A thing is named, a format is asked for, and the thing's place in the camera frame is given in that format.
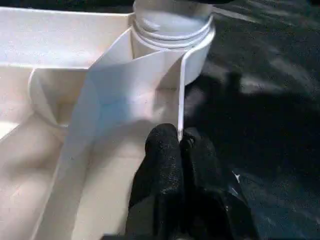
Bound white plastic table top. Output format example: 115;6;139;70
0;7;217;240

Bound white plastic table leg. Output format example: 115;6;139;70
131;0;215;49

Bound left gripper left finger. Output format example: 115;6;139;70
124;124;187;240

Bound black work mat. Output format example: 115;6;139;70
0;0;320;240

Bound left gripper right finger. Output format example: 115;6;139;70
181;128;261;240

